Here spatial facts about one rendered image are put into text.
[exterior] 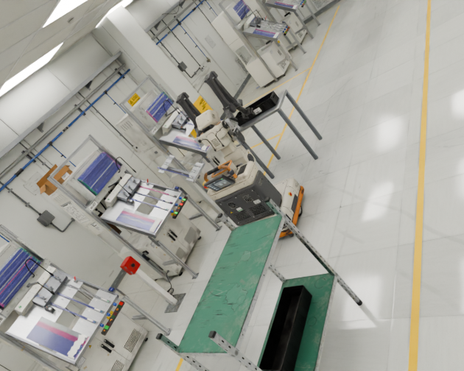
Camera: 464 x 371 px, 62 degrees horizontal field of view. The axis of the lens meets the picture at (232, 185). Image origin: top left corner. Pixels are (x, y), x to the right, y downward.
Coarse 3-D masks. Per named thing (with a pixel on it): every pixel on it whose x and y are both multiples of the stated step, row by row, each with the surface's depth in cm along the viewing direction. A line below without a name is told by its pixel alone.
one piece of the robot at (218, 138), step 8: (224, 120) 378; (216, 128) 373; (224, 128) 378; (200, 136) 386; (208, 136) 382; (216, 136) 379; (224, 136) 384; (208, 144) 388; (216, 144) 384; (224, 144) 381; (232, 144) 391; (224, 152) 394; (232, 152) 392; (240, 152) 390; (248, 152) 400; (232, 160) 399; (240, 160) 396; (248, 160) 395
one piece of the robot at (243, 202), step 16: (240, 176) 360; (256, 176) 369; (208, 192) 385; (224, 192) 377; (240, 192) 371; (256, 192) 364; (272, 192) 377; (224, 208) 393; (240, 208) 386; (256, 208) 379; (240, 224) 401
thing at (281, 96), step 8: (280, 96) 455; (288, 96) 464; (280, 104) 437; (296, 104) 469; (264, 112) 452; (272, 112) 436; (280, 112) 433; (256, 120) 450; (288, 120) 438; (304, 120) 479; (240, 128) 469; (256, 128) 511; (312, 128) 483; (320, 136) 489; (304, 144) 453; (272, 152) 526; (312, 152) 457; (256, 160) 490; (264, 168) 494; (272, 176) 499
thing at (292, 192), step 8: (280, 184) 415; (288, 184) 404; (296, 184) 410; (280, 192) 402; (288, 192) 395; (296, 192) 404; (288, 200) 387; (296, 200) 398; (280, 208) 379; (288, 208) 381; (296, 208) 393; (264, 216) 388; (288, 216) 377; (296, 216) 386; (288, 232) 375
